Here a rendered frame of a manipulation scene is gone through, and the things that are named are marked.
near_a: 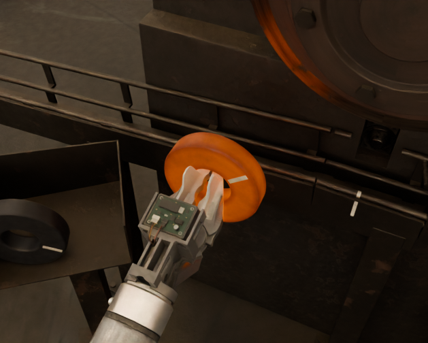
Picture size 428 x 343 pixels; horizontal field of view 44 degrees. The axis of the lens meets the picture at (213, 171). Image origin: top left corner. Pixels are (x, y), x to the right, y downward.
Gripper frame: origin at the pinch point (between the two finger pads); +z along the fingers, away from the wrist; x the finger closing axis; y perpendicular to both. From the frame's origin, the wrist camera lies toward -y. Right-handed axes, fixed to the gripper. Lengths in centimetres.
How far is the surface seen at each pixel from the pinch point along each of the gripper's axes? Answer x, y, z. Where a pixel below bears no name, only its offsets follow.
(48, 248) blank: 26.1, -15.2, -17.1
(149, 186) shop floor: 51, -95, 29
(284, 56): -4.3, 6.5, 18.4
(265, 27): -1.0, 10.3, 19.5
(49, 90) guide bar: 52, -24, 17
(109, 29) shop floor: 117, -114, 105
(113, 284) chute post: 41, -83, -8
